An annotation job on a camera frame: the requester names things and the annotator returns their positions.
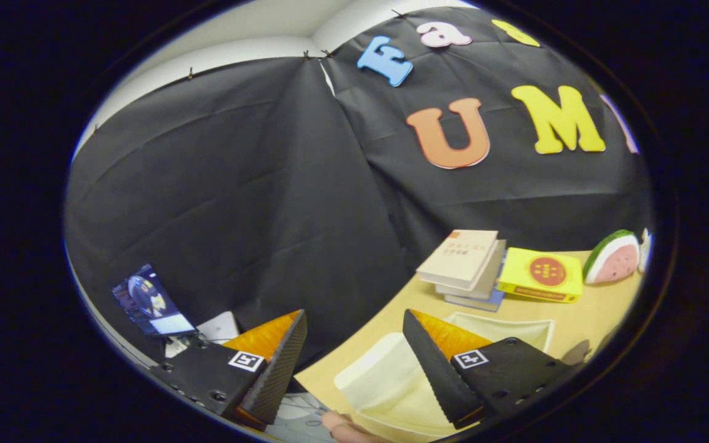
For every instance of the white plush toy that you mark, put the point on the white plush toy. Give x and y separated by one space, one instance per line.
645 249

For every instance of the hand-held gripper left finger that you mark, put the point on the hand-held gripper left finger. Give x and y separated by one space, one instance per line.
277 369

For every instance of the watermelon slice plush toy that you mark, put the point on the watermelon slice plush toy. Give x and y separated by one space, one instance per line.
614 261

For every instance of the beige fabric storage box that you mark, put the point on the beige fabric storage box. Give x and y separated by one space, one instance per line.
385 375

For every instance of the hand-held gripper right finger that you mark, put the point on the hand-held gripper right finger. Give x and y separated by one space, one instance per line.
434 369

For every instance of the yellow book with red circle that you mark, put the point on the yellow book with red circle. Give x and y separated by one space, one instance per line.
539 274

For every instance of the beige paperback book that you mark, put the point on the beige paperback book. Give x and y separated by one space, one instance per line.
459 258

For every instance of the grey paperback book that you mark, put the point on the grey paperback book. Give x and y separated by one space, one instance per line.
490 277

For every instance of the black backdrop cloth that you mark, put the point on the black backdrop cloth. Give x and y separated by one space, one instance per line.
237 203

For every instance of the blue paperback book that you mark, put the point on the blue paperback book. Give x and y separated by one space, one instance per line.
474 301

